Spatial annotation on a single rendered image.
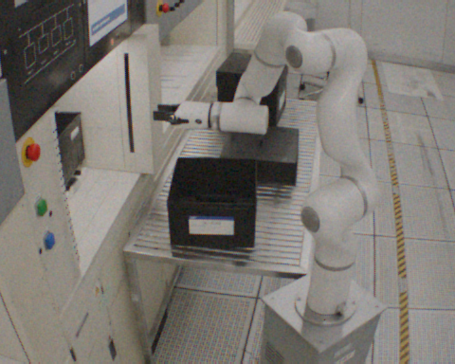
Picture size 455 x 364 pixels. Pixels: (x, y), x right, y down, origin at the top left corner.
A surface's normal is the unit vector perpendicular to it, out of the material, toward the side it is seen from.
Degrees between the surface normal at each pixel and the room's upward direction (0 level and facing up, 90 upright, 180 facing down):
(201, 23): 90
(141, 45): 90
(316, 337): 0
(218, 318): 0
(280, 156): 0
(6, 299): 90
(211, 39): 90
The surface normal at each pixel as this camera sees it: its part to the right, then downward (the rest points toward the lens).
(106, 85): -0.19, 0.53
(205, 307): 0.00, -0.84
